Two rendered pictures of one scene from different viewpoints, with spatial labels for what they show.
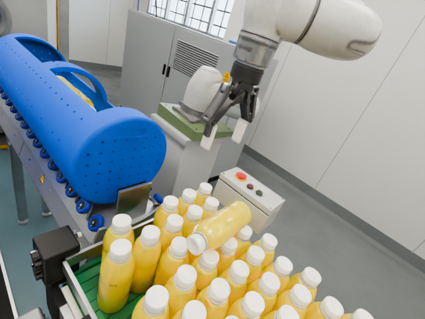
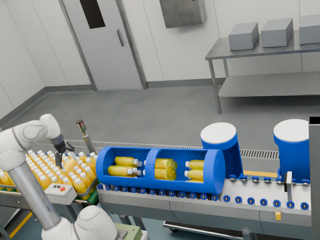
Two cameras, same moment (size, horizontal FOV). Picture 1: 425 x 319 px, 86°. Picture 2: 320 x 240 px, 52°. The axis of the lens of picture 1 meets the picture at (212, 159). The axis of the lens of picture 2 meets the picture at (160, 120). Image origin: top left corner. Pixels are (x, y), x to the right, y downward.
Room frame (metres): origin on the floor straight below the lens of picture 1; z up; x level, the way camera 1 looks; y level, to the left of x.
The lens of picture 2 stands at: (2.60, 0.59, 2.50)
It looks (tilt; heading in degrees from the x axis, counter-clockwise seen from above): 30 degrees down; 177
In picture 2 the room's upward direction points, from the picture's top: 17 degrees counter-clockwise
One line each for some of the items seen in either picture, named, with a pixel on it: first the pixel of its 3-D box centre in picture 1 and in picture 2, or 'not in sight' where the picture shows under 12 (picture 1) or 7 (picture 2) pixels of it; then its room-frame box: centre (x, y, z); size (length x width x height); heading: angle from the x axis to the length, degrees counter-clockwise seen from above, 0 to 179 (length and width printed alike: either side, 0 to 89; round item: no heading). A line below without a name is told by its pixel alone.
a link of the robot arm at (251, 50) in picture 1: (254, 51); (56, 138); (0.58, -0.01, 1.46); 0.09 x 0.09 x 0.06
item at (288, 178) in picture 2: not in sight; (288, 186); (1.23, 1.30, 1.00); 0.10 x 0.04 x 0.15; 147
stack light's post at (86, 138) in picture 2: not in sight; (105, 181); (-0.01, 0.06, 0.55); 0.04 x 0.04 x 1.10; 57
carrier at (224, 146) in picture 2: not in sight; (226, 175); (0.50, 1.12, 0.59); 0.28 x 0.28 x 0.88
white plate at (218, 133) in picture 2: not in sight; (218, 132); (0.50, 1.12, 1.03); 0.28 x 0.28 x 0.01
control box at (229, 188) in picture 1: (246, 197); (60, 193); (0.63, -0.15, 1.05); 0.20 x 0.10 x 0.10; 57
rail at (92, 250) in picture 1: (145, 225); (98, 176); (0.46, 0.12, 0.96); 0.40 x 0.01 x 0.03; 147
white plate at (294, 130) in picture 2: not in sight; (294, 130); (0.77, 1.60, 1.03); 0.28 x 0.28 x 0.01
